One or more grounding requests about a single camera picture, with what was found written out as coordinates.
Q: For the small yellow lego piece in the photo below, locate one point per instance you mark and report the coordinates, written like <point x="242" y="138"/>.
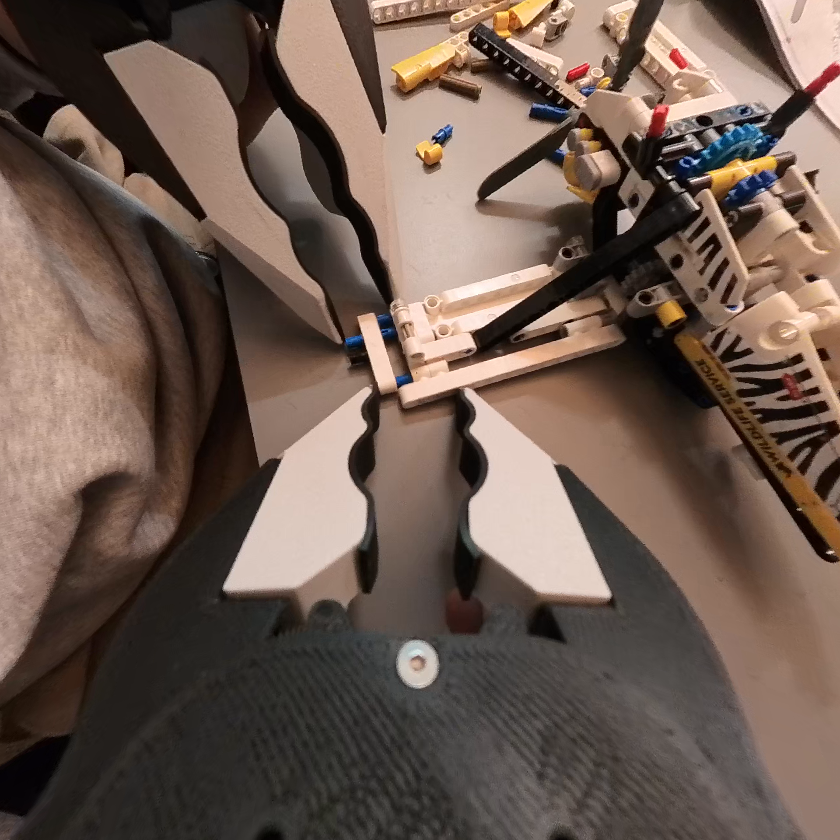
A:
<point x="430" y="154"/>

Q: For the white beam with blue pins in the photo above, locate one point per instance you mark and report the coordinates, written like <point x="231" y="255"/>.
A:
<point x="377" y="354"/>

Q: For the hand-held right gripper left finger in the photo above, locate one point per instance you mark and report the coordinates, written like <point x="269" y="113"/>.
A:
<point x="308" y="518"/>

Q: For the long black lego beam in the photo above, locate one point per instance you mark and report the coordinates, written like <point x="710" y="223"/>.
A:
<point x="518" y="62"/>

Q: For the white lego skid assembly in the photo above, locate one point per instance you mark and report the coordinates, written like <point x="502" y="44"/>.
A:
<point x="492" y="289"/>

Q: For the yellow curved lego panel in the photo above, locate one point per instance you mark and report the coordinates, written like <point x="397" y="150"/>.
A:
<point x="420" y="65"/>

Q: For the pile of lego pieces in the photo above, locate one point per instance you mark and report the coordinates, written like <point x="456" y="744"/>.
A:
<point x="420" y="8"/>

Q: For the dark tan lego axle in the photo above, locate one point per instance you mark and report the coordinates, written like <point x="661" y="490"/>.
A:
<point x="459" y="85"/>

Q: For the zebra striped lego helicopter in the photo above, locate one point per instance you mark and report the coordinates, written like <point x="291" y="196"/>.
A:
<point x="722" y="262"/>

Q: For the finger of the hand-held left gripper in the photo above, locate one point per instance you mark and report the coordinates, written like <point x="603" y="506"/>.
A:
<point x="197" y="131"/>
<point x="315" y="65"/>

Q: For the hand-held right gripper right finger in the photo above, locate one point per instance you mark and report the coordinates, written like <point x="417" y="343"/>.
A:
<point x="531" y="525"/>

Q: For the open instruction booklet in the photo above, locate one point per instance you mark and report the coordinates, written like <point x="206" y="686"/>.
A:
<point x="814" y="39"/>

